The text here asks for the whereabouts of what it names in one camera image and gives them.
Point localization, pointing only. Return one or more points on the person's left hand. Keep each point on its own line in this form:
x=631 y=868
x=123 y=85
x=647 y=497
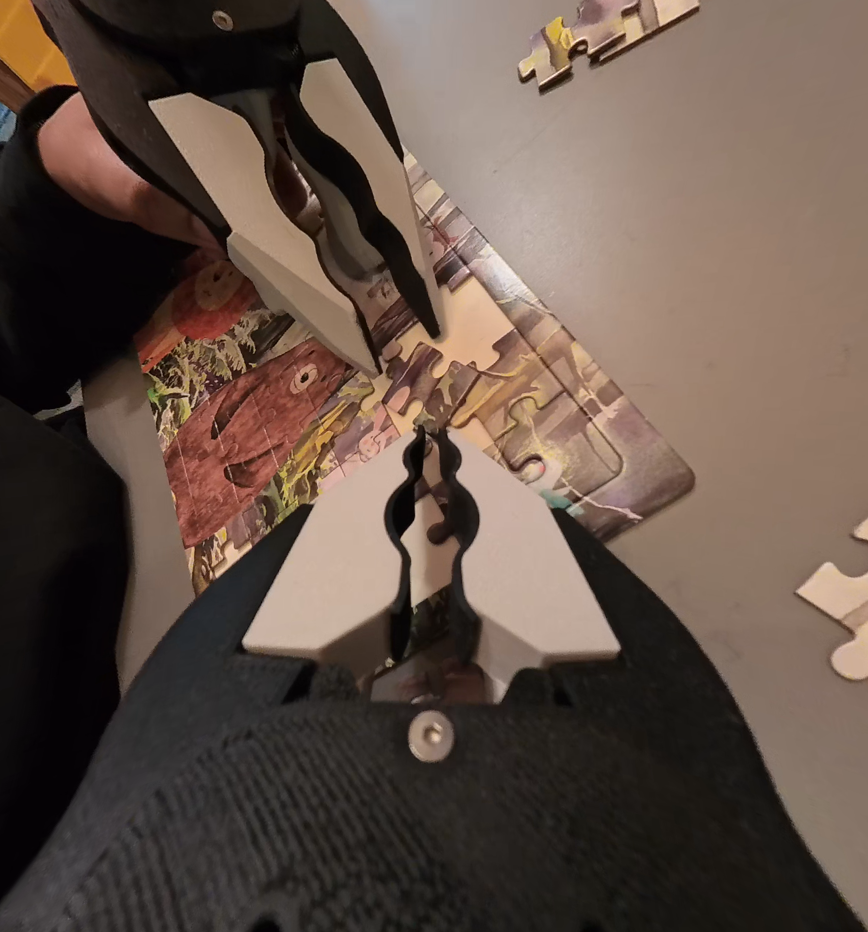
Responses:
x=107 y=184

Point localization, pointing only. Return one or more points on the yellow box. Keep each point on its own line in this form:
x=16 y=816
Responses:
x=26 y=35

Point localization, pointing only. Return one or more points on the person's left forearm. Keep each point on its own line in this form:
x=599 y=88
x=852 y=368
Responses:
x=41 y=292

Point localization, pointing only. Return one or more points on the white puzzle piece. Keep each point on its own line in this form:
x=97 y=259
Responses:
x=864 y=605

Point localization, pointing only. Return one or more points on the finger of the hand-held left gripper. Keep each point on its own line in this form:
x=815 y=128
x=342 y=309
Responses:
x=260 y=209
x=363 y=152

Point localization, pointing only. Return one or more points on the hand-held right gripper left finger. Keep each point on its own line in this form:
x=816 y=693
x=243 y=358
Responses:
x=332 y=574

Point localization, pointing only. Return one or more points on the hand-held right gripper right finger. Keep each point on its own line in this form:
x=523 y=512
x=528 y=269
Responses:
x=535 y=581

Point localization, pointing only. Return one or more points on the illustrated jigsaw puzzle board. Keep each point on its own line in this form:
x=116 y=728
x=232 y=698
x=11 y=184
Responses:
x=260 y=423

